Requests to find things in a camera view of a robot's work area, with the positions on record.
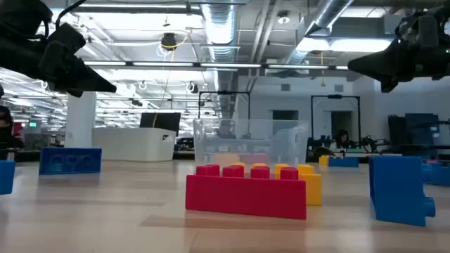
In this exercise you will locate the blue toy brick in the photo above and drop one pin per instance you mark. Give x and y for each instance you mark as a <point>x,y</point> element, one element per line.
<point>395,189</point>
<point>6,177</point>
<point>439,174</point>
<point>344,162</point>
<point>70,161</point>

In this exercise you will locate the red toy brick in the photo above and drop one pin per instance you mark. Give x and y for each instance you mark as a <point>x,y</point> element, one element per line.
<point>246,196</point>

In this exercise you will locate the silver ventilation duct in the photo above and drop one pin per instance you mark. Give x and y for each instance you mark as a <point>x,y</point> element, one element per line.
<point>219,31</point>
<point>327,17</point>

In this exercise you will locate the person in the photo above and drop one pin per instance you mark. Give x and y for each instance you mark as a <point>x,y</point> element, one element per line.
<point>225,130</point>
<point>341,137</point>
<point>5,123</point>

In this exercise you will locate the dark cabinet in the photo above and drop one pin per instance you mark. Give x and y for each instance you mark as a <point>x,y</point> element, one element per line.
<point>415,130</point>

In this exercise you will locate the yellow toy brick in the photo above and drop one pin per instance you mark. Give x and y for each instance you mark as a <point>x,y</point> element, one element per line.
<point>323,160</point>
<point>313,189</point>

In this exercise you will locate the black ceiling device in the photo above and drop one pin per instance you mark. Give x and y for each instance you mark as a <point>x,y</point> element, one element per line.
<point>168,41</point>

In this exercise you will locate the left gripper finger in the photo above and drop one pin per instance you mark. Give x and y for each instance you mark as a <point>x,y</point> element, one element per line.
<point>70,74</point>

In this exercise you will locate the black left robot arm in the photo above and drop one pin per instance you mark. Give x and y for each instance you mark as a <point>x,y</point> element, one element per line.
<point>21,14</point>

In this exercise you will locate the black metal rig frame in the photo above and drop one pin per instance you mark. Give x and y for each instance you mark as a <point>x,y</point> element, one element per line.
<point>225,92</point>
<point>335,96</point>

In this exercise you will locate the white plastic bin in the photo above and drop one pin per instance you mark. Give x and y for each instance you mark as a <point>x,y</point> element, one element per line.
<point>133,144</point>

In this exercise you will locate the black monitor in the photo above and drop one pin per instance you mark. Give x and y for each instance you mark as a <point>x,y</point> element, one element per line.
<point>160,121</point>

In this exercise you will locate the clear plastic bin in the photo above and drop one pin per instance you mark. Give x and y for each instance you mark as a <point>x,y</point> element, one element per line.
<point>288,140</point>

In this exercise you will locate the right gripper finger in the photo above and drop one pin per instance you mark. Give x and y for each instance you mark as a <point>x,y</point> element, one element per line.
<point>383,63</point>

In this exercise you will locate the overhead light bar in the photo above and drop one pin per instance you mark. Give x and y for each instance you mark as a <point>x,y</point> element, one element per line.
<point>228,65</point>

